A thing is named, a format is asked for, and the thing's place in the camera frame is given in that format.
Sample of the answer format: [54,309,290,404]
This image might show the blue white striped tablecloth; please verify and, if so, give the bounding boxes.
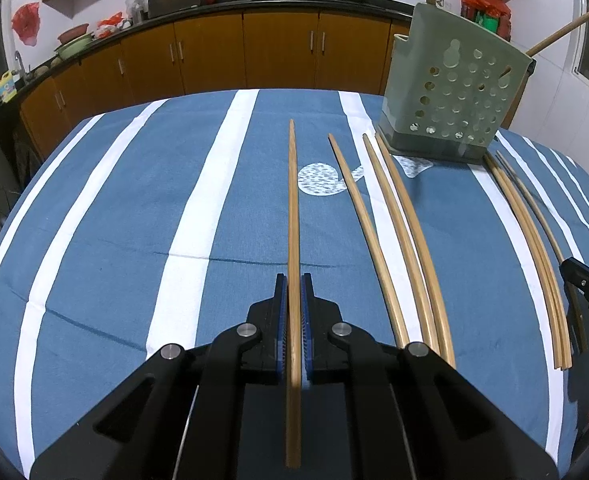
[0,90,589,472]

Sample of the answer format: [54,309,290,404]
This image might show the green perforated utensil holder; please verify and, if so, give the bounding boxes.
[378,3,534,164]

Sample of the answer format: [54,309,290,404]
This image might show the wooden lower cabinets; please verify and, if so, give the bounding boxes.
[20,9,409,158]

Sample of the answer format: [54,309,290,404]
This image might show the red bag of bottles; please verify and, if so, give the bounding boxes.
[461,0,511,41]

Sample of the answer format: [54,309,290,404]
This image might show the orange plastic bag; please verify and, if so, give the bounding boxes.
[93,12,132,40]

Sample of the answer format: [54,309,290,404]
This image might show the green basin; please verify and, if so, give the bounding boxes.
[55,32,94,61]

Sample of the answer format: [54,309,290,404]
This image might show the clear bag jar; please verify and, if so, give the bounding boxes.
[125,0,148,25]

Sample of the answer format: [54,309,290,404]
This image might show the red basin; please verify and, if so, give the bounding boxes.
[58,23,89,44]

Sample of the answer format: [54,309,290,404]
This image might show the sink faucet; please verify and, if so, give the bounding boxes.
[14,50,31,82]

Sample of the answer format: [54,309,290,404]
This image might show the yellow detergent bottle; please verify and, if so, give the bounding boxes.
[0,70,17,103]

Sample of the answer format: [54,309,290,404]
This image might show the red plastic bag on wall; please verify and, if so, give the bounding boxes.
[11,2,40,47]

